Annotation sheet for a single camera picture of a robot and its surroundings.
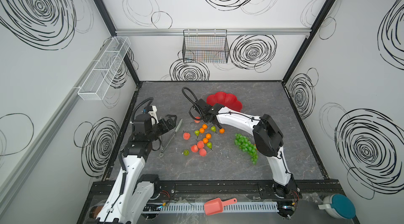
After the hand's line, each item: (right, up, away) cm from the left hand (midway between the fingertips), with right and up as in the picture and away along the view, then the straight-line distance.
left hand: (172, 119), depth 77 cm
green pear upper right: (+21, -8, +16) cm, 28 cm away
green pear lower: (+19, -16, +9) cm, 27 cm away
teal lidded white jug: (+72, -34, -13) cm, 81 cm away
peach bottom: (+15, -19, +6) cm, 25 cm away
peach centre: (+14, -15, +8) cm, 22 cm away
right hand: (+19, 0, +16) cm, 25 cm away
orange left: (+15, -9, +15) cm, 23 cm away
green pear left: (+12, -10, +14) cm, 21 cm away
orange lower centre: (+17, -14, +12) cm, 25 cm away
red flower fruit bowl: (+32, +9, +30) cm, 45 cm away
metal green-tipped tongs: (-7, -21, +7) cm, 23 cm away
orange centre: (+19, -12, +14) cm, 26 cm away
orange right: (+26, -9, +15) cm, 32 cm away
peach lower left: (+11, -17, +7) cm, 22 cm away
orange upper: (+16, -7, +16) cm, 24 cm away
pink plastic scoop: (+21, -38, -7) cm, 44 cm away
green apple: (+7, -19, +6) cm, 21 cm away
